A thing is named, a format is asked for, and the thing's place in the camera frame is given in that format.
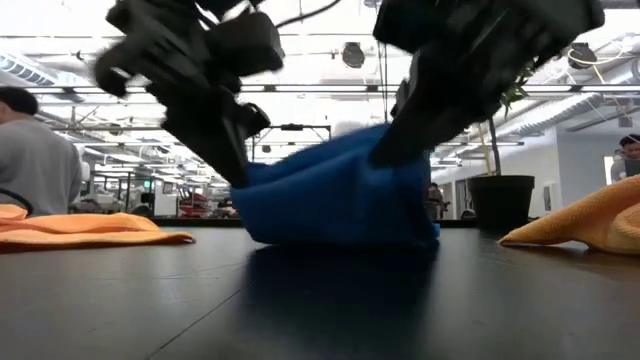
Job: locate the black plant pot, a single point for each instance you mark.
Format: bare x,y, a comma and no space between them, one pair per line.
500,200

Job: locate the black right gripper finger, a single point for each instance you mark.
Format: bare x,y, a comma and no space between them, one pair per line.
420,137
404,100

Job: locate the orange microfiber towel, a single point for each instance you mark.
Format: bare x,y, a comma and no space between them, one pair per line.
100,232
600,220

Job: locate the yellow wooden pole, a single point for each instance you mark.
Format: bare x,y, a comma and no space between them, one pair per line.
484,150

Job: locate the black frame rig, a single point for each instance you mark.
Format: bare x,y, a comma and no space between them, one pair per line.
291,127

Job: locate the green leafy plant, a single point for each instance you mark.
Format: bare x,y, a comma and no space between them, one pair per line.
515,92

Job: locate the white cabinet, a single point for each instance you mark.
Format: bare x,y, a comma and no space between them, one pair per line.
165,200

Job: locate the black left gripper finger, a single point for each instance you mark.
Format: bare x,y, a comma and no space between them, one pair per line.
210,135
252,120

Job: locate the blue microfiber towel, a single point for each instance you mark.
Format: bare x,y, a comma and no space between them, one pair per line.
330,200

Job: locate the person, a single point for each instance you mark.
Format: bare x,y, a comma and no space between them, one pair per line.
436,197
35,165
627,150

